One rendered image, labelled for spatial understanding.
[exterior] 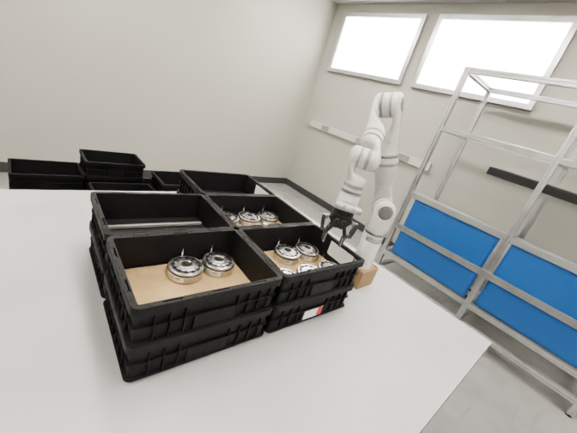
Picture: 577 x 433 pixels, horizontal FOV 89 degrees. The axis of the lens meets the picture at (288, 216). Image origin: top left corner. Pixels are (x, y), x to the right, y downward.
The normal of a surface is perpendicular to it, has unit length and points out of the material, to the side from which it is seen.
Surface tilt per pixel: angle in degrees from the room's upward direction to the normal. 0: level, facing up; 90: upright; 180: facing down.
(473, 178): 90
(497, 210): 90
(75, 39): 90
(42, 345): 0
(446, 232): 90
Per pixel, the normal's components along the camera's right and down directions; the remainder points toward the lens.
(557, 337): -0.73, 0.04
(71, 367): 0.28, -0.89
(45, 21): 0.62, 0.45
